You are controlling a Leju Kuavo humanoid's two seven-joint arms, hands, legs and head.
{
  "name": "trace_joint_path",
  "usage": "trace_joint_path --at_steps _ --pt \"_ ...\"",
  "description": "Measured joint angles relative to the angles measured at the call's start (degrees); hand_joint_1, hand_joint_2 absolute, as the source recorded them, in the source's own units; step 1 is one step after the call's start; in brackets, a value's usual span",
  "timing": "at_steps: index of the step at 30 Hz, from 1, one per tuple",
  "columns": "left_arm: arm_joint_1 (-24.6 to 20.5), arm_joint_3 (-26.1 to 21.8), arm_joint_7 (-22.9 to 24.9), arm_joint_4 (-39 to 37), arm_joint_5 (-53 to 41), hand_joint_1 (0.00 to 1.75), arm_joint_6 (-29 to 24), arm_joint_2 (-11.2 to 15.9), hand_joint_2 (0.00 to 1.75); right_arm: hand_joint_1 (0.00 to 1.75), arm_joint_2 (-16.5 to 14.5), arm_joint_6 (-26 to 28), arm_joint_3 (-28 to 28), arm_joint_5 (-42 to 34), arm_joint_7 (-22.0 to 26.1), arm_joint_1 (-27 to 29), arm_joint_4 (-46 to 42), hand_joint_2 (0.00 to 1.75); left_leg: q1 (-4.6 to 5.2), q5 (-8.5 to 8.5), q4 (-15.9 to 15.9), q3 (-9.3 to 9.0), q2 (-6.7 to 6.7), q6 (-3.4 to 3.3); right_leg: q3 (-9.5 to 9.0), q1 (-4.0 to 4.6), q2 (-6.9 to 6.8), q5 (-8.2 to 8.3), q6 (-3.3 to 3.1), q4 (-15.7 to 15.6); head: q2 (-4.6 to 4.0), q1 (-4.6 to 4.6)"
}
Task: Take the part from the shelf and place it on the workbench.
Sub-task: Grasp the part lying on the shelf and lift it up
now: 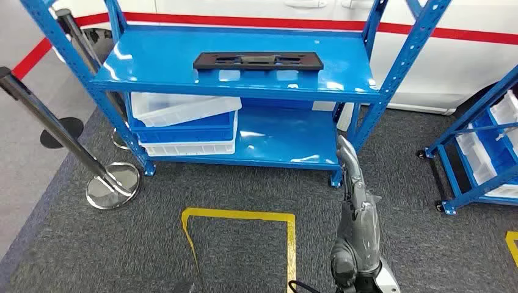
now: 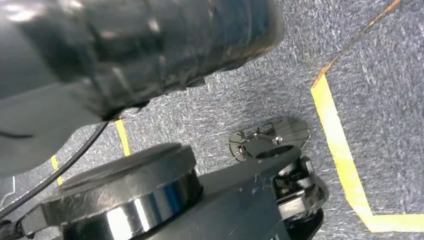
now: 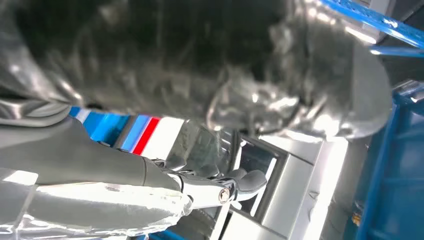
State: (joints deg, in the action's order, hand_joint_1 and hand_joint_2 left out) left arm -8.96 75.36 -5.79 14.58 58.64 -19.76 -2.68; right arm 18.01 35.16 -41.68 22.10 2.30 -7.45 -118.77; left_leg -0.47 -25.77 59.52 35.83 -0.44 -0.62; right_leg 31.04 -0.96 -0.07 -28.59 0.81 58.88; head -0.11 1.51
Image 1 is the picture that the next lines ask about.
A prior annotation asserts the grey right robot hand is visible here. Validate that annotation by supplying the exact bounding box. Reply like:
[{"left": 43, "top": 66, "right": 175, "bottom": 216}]
[{"left": 329, "top": 135, "right": 383, "bottom": 282}]

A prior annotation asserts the long black plastic part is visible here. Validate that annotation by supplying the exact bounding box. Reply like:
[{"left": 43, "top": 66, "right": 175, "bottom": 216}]
[{"left": 192, "top": 51, "right": 324, "bottom": 73}]

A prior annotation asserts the blue metal shelf rack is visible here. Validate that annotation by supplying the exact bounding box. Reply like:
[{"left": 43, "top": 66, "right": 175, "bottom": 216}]
[
  {"left": 20, "top": 0, "right": 452, "bottom": 189},
  {"left": 417, "top": 64, "right": 518, "bottom": 216}
]

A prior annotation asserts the yellow floor tape square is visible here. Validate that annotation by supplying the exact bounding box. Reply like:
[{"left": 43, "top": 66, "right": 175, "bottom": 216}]
[
  {"left": 181, "top": 207, "right": 297, "bottom": 293},
  {"left": 505, "top": 231, "right": 518, "bottom": 269}
]

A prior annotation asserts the white plastic bin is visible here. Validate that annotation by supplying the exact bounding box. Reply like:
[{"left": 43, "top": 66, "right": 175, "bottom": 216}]
[
  {"left": 483, "top": 184, "right": 518, "bottom": 200},
  {"left": 456, "top": 123, "right": 499, "bottom": 187},
  {"left": 489, "top": 89, "right": 518, "bottom": 139},
  {"left": 139, "top": 121, "right": 239, "bottom": 157}
]

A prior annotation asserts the white shallow plastic tray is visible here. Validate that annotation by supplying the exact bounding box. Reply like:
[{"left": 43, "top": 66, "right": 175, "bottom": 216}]
[{"left": 130, "top": 92, "right": 243, "bottom": 128}]

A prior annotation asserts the red barrier belt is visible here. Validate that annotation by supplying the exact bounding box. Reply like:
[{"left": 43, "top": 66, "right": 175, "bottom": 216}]
[{"left": 11, "top": 37, "right": 54, "bottom": 81}]

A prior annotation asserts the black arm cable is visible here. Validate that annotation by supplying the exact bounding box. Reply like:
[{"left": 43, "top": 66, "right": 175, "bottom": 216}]
[{"left": 288, "top": 280, "right": 321, "bottom": 293}]

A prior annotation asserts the black stanchion post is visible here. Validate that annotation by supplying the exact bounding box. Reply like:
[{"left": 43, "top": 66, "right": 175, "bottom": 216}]
[{"left": 39, "top": 117, "right": 85, "bottom": 150}]

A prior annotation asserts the chrome stanchion post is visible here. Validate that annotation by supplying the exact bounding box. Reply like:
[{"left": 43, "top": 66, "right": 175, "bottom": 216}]
[
  {"left": 0, "top": 67, "right": 142, "bottom": 211},
  {"left": 54, "top": 8, "right": 130, "bottom": 151}
]

